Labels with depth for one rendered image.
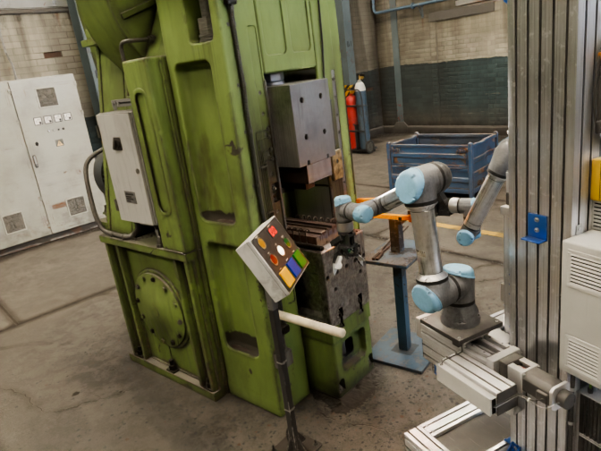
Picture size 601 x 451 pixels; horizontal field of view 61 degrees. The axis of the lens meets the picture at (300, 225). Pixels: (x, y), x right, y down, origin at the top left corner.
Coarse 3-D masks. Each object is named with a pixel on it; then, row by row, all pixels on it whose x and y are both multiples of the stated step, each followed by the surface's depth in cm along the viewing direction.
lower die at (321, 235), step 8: (288, 224) 294; (296, 224) 290; (320, 224) 284; (328, 224) 285; (288, 232) 284; (296, 232) 282; (304, 232) 280; (312, 232) 276; (320, 232) 274; (328, 232) 278; (336, 232) 283; (296, 240) 280; (304, 240) 276; (312, 240) 272; (320, 240) 273; (328, 240) 278
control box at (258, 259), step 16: (272, 224) 233; (256, 240) 214; (272, 240) 225; (240, 256) 213; (256, 256) 211; (288, 256) 229; (304, 256) 242; (256, 272) 213; (272, 272) 211; (272, 288) 214; (288, 288) 214
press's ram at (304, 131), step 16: (320, 80) 259; (272, 96) 251; (288, 96) 245; (304, 96) 251; (320, 96) 261; (272, 112) 255; (288, 112) 248; (304, 112) 253; (320, 112) 262; (288, 128) 251; (304, 128) 254; (320, 128) 263; (288, 144) 255; (304, 144) 255; (320, 144) 265; (288, 160) 258; (304, 160) 256
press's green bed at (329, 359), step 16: (368, 304) 306; (352, 320) 294; (304, 336) 297; (320, 336) 287; (336, 336) 284; (352, 336) 305; (368, 336) 310; (304, 352) 301; (320, 352) 292; (336, 352) 286; (352, 352) 307; (368, 352) 312; (320, 368) 296; (336, 368) 288; (352, 368) 300; (368, 368) 314; (320, 384) 301; (336, 384) 292; (352, 384) 302
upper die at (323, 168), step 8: (320, 160) 266; (328, 160) 271; (280, 168) 270; (288, 168) 267; (296, 168) 263; (304, 168) 260; (312, 168) 262; (320, 168) 267; (328, 168) 272; (280, 176) 272; (288, 176) 269; (296, 176) 265; (304, 176) 261; (312, 176) 262; (320, 176) 267
